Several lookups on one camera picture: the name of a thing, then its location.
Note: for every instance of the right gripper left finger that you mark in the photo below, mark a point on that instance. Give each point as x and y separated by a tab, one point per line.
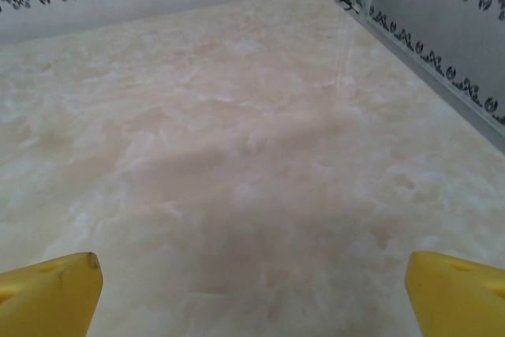
47	301

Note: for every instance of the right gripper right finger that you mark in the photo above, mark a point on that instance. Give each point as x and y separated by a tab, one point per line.
461	301

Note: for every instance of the right aluminium side bar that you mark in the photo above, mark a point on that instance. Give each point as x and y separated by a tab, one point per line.
434	73

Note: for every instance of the small corner bracket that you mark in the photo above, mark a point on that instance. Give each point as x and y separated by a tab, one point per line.
347	3

